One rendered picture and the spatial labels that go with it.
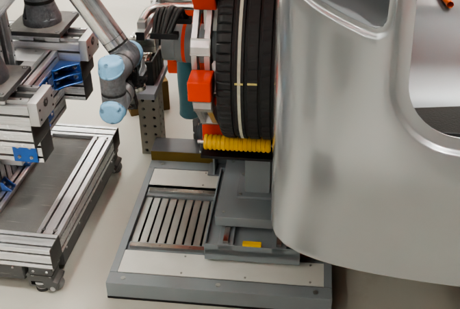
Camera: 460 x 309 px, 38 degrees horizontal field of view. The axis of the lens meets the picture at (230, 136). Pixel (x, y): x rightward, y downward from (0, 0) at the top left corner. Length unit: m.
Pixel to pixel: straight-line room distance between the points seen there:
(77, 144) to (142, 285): 0.84
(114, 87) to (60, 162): 1.07
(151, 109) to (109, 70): 1.26
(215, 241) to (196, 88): 0.73
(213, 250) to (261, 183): 0.32
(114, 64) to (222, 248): 0.92
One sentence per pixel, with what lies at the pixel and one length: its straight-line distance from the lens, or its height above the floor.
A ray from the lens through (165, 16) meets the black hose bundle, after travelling 2.21.
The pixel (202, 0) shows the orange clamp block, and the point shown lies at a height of 1.10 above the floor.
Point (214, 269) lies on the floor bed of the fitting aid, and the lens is 2.58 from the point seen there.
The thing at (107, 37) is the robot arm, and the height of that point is 1.03.
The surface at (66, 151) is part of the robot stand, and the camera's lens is 3.07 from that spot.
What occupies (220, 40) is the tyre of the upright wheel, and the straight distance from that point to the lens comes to 2.09.
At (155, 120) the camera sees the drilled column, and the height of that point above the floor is 0.19.
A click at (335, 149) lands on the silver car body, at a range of 1.32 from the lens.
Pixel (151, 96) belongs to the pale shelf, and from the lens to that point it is 2.95.
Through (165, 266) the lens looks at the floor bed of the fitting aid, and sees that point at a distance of 2.61.
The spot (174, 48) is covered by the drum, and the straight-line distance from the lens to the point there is 2.38.
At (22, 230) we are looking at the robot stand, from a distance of 2.68.
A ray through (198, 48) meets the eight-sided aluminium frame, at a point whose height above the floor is 0.96.
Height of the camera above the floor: 1.87
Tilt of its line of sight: 33 degrees down
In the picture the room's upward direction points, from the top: 1 degrees counter-clockwise
